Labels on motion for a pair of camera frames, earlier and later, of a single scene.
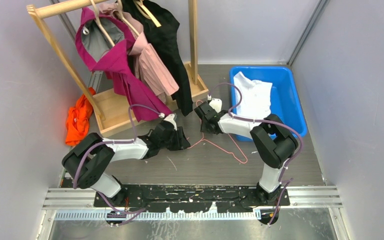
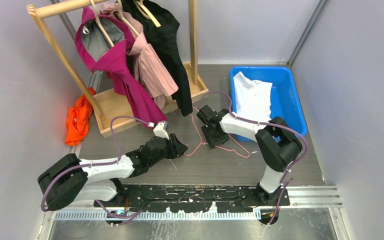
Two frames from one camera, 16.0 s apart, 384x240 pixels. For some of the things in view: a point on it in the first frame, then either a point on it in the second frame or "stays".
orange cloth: [77, 119] stays
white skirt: [255, 102] stays
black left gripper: [181, 143] to [177, 148]
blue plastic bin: [285, 101] stays
